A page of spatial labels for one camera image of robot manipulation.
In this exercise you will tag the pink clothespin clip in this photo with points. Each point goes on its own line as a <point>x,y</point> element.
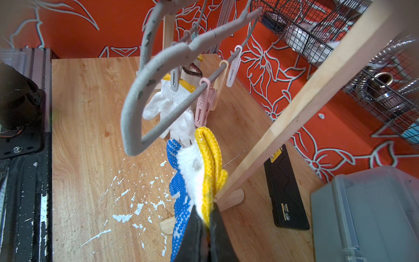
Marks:
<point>204,104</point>

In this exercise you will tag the wooden drying rack stand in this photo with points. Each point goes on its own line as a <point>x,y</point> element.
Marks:
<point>376,27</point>

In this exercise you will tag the grey plastic storage box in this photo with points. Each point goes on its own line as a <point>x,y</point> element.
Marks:
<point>367,216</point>

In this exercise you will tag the white cotton glove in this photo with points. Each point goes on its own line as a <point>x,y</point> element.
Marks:
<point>164,102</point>
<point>192,74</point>

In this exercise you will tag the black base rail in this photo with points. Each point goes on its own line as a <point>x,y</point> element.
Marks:
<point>26,205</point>

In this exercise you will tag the blue dotted glove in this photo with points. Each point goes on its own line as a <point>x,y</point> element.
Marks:
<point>199,177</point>

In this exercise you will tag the peach clothespin clip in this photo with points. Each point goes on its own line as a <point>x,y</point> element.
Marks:
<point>219,83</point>

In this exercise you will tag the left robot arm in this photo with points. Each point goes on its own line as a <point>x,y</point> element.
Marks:
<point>21,99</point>

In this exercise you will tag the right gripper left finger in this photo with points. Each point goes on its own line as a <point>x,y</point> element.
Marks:
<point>194,246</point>

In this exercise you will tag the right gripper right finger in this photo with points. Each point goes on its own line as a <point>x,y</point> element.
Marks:
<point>220,246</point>

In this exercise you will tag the black wire basket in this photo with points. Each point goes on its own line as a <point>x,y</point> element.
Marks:
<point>387,87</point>

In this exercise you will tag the black tool case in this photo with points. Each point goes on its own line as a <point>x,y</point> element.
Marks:
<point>287,205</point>

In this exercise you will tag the grey clip hanger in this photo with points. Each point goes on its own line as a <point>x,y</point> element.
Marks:
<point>137,133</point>

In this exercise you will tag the white clothespin clip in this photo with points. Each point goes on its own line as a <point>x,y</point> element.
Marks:
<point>234,67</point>

